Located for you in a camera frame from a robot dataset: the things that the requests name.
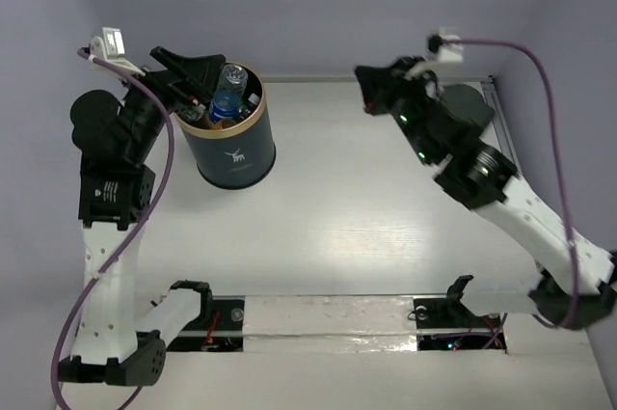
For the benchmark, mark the metal rail at table edge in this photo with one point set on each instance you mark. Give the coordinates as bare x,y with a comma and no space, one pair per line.
500,126

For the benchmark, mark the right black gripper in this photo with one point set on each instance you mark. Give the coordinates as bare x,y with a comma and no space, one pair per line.
381,84

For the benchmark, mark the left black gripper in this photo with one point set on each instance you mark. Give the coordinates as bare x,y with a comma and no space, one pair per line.
164,80

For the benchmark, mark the silver foil tape strip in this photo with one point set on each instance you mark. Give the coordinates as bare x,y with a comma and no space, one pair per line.
328,324

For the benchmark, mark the blue label water bottle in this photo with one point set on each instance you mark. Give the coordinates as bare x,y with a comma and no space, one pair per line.
228,95

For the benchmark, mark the dark bin with gold rim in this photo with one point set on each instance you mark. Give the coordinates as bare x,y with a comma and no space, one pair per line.
236,157

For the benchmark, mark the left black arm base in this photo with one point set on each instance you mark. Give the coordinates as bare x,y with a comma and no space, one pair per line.
217,328

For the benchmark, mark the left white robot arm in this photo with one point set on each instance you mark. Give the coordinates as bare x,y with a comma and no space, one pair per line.
102,341

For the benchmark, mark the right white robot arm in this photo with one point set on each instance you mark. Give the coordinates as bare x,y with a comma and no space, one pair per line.
575,289

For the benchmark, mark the clear crushed bottle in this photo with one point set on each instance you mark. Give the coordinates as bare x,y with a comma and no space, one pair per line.
248,106

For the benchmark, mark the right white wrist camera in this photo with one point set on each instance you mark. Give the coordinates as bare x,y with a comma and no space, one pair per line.
443,52

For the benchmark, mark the clear bottle white cap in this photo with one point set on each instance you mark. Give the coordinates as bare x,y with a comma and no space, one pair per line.
192,114

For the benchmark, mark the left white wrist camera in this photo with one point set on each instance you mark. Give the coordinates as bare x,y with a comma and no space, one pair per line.
107,52

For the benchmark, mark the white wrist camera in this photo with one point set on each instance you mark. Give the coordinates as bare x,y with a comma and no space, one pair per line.
443,52
107,52

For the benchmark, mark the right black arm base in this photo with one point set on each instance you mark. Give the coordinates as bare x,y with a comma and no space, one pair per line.
443,323

